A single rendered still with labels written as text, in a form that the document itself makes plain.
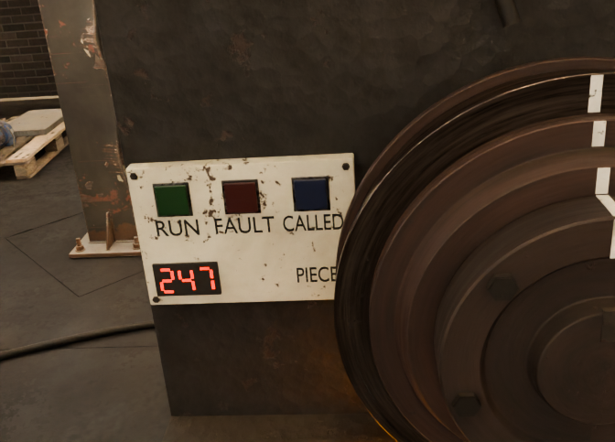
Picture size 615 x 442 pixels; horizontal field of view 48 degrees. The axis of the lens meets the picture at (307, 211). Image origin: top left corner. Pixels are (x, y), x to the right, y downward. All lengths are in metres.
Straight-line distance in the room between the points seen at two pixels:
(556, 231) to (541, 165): 0.07
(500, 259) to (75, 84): 3.02
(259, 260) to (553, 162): 0.37
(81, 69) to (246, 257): 2.67
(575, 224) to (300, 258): 0.35
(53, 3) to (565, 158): 2.99
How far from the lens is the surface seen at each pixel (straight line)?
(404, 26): 0.76
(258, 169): 0.78
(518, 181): 0.62
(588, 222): 0.59
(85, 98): 3.46
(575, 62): 0.70
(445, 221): 0.63
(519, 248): 0.58
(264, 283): 0.84
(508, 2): 0.74
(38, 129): 5.52
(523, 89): 0.63
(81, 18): 3.38
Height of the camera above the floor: 1.49
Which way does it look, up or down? 23 degrees down
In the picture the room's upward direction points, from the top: 4 degrees counter-clockwise
